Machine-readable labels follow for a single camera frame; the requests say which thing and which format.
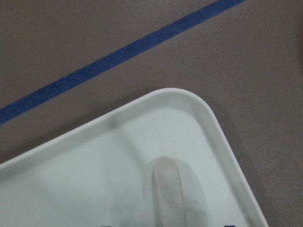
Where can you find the translucent white spoon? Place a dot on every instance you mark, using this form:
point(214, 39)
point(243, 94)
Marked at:
point(168, 194)

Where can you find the white bear tray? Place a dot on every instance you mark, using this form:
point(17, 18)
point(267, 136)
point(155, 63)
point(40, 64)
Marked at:
point(100, 174)

